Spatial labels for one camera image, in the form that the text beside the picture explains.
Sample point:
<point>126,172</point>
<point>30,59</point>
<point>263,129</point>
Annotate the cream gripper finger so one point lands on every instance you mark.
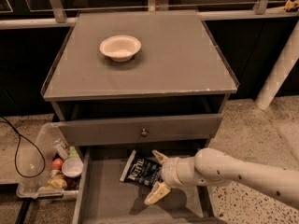
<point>160,157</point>
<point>158,191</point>

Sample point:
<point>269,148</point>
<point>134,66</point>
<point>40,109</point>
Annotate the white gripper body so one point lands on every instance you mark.
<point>169,172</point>

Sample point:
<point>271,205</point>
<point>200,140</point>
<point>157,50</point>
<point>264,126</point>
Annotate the blue Kettle chip bag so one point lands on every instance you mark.
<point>141,170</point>

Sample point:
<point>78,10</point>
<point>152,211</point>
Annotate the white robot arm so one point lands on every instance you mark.
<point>211,167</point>

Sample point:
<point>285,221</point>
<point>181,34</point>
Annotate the round brass drawer knob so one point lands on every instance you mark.
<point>144,133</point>

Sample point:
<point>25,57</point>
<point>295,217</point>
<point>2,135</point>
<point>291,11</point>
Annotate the grey top drawer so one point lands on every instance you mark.
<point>95,132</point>

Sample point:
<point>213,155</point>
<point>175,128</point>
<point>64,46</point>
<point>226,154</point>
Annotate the grey open middle drawer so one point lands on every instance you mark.
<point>104,199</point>

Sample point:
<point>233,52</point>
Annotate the grey wooden drawer cabinet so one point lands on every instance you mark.
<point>179,71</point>

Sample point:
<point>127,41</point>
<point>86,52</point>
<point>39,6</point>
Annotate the yellow snack bag in bin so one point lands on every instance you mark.
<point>57,182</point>

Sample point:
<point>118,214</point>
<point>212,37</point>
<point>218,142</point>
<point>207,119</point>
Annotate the white paper bowl on counter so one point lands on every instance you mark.
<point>120,48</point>

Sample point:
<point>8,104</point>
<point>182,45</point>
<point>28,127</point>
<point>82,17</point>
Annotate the green packet in bin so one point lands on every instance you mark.
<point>73,153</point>

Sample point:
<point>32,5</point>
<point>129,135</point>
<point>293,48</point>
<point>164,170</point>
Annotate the small white bowl in bin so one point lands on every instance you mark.
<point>72,167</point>

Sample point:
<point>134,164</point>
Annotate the white labelled bottle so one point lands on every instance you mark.
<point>61,149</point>

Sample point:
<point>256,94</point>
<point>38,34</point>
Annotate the orange round fruit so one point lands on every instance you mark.
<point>57,164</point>

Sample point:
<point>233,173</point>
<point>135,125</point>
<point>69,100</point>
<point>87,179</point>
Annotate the clear plastic storage bin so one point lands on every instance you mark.
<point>34,163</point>

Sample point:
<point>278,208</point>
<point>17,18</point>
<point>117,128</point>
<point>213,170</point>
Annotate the grey metal railing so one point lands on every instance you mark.
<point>26,14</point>

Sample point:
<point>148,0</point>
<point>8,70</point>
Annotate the white diagonal support pole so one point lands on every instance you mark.
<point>280,71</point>

